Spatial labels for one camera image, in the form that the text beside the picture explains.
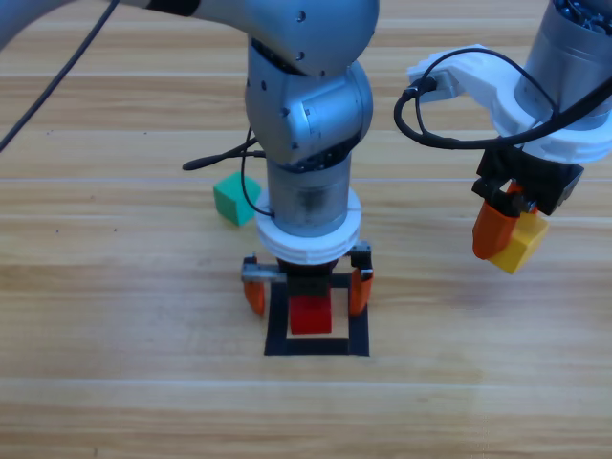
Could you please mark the yellow wooden cube block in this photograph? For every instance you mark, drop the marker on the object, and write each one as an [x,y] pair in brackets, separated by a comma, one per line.
[523,244]

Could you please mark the green wooden cube block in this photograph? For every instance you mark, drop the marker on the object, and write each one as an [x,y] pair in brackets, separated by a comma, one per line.
[234,201]

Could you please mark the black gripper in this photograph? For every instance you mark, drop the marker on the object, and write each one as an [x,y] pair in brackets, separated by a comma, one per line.
[545,177]
[308,282]

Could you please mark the black tape square outline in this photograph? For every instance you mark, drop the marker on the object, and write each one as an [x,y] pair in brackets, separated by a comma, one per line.
[358,334]

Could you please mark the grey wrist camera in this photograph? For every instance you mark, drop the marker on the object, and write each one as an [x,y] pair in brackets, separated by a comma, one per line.
[444,86]

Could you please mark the red wooden cube block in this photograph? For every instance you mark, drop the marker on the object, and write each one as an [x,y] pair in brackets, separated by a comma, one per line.
[311,318]

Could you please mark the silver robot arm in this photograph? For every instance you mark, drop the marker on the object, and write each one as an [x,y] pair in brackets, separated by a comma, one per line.
[311,110]
[564,52]

